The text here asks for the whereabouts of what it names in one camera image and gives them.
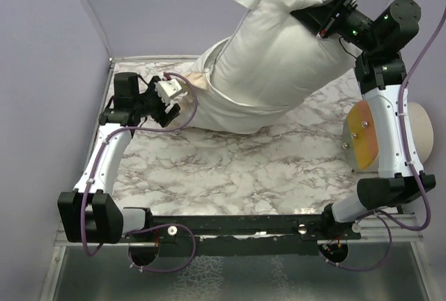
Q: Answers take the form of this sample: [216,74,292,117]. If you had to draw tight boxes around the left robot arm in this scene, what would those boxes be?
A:
[57,72,182,244]

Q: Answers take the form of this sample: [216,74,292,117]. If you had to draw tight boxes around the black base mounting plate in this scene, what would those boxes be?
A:
[128,215,360,257]

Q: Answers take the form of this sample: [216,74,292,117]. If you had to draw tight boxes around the grey pillowcase with cream trim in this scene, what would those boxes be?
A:
[163,0,290,135]

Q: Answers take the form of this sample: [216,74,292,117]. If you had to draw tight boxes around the aluminium rail frame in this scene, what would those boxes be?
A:
[54,56,425,246]

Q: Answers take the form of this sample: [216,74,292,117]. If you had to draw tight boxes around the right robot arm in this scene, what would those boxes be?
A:
[291,0,436,239]

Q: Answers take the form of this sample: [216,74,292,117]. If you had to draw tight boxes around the white pillow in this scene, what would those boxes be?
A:
[210,0,360,108]

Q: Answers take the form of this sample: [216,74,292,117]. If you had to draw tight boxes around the white cylindrical bin orange base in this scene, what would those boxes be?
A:
[342,100,434,173]

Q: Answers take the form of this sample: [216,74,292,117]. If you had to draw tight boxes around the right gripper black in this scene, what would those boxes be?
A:
[292,0,380,54]

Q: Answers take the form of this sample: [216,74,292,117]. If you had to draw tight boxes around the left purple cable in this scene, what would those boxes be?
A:
[80,72,200,274]

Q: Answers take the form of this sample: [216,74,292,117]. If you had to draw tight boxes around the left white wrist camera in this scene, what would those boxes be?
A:
[155,72,194,114]

